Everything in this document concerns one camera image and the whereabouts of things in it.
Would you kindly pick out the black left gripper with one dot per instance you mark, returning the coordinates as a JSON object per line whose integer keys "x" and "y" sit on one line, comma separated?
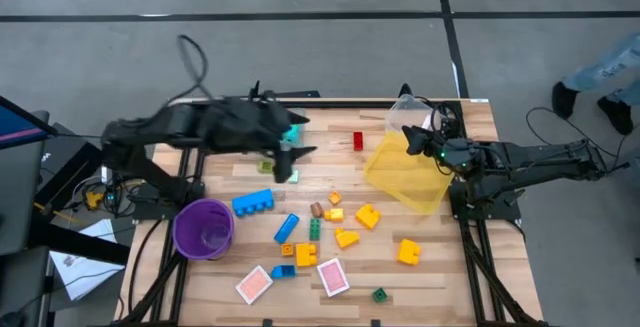
{"x": 250, "y": 127}

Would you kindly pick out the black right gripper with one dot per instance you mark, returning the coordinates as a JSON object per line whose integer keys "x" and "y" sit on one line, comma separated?
{"x": 457, "y": 154}

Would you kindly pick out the yellow translucent plastic bin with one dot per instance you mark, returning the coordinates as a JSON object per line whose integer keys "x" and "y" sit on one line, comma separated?
{"x": 400, "y": 177}

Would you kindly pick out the red toy brick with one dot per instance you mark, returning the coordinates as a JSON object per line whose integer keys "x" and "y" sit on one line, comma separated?
{"x": 358, "y": 141}

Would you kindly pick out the small orange toy brick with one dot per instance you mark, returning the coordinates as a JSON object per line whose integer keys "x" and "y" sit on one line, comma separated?
{"x": 335, "y": 197}

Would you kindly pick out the brown toy cylinder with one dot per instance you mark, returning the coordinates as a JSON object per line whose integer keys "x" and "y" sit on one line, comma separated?
{"x": 316, "y": 209}

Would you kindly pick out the large blue four-stud brick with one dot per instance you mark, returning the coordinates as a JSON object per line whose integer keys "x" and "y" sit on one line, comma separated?
{"x": 253, "y": 203}

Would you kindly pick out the small yellow toy brick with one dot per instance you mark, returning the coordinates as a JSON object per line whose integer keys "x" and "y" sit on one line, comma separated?
{"x": 334, "y": 215}

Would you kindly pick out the large yellow notched brick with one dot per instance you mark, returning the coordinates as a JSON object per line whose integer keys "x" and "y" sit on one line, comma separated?
{"x": 408, "y": 253}
{"x": 304, "y": 256}
{"x": 367, "y": 217}

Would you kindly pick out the long blue toy brick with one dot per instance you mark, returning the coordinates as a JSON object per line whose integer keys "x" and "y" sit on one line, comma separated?
{"x": 286, "y": 228}

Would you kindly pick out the yellow curved toy brick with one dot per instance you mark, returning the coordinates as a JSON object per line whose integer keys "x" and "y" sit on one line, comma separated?
{"x": 346, "y": 239}

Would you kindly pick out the small orange square brick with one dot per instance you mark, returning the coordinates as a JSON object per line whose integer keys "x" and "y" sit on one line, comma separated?
{"x": 287, "y": 250}

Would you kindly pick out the small blue toy brick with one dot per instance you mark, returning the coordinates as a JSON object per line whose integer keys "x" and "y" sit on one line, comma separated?
{"x": 283, "y": 272}

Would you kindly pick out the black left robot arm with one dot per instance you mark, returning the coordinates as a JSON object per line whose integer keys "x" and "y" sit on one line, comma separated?
{"x": 150, "y": 127}

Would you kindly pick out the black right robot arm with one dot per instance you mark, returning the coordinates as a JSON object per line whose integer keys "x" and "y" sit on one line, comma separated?
{"x": 540, "y": 159}

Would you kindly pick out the clear rounded plastic container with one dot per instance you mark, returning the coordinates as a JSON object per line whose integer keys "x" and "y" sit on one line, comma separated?
{"x": 405, "y": 112}

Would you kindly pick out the small mint green block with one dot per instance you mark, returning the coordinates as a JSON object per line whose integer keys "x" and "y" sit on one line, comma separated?
{"x": 295, "y": 177}

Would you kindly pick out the lime green toy brick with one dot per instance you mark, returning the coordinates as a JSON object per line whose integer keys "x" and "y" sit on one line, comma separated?
{"x": 265, "y": 167}

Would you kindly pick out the purple plastic bucket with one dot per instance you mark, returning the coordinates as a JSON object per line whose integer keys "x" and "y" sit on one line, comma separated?
{"x": 197, "y": 217}

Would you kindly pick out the pink boxed card deck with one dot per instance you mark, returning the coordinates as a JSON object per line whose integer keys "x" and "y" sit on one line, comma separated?
{"x": 333, "y": 277}

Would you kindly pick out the pink card left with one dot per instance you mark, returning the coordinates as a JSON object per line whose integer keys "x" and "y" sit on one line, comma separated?
{"x": 254, "y": 284}

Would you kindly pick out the small dark green brick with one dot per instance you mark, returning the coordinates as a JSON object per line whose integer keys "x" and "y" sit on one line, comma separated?
{"x": 380, "y": 294}

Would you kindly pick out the small black table clamp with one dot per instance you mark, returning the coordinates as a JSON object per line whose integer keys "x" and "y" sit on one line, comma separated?
{"x": 375, "y": 323}
{"x": 267, "y": 323}

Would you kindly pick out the person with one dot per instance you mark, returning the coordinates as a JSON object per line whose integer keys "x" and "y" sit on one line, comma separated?
{"x": 607, "y": 67}

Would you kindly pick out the black equipment box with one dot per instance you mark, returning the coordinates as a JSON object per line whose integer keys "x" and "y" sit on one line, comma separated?
{"x": 65, "y": 162}

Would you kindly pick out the black stand leg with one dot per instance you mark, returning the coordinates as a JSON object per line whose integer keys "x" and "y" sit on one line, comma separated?
{"x": 80, "y": 243}

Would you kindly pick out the white paper sheet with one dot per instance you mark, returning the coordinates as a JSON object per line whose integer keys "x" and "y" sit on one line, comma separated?
{"x": 82, "y": 274}

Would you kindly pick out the blue screen monitor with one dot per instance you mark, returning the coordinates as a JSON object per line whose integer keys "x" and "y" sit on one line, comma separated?
{"x": 17, "y": 127}

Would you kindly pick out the dark grey cabinet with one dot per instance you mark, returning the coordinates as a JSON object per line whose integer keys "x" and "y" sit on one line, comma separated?
{"x": 20, "y": 202}

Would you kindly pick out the black mount bracket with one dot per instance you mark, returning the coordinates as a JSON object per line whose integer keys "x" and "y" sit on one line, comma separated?
{"x": 405, "y": 91}
{"x": 305, "y": 94}

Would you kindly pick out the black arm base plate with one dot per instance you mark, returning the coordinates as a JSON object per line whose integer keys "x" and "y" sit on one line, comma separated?
{"x": 150, "y": 212}
{"x": 505, "y": 213}

